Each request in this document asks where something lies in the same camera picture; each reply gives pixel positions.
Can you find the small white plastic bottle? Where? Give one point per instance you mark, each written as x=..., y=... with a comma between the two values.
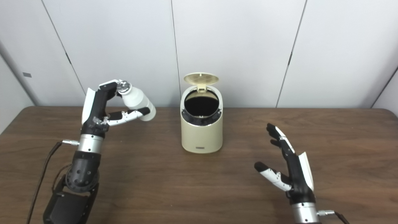
x=136, y=98

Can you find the cream-colored bin with lid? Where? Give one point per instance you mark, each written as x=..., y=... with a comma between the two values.
x=202, y=138

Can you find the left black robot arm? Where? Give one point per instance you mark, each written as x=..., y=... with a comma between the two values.
x=84, y=174

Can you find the black wall seam clip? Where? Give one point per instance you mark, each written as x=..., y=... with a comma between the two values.
x=290, y=59
x=68, y=59

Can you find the small grey wall label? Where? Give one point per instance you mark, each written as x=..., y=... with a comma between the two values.
x=27, y=74

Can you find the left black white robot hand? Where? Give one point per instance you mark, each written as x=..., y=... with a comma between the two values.
x=96, y=105

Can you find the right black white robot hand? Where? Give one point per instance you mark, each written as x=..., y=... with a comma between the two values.
x=298, y=177

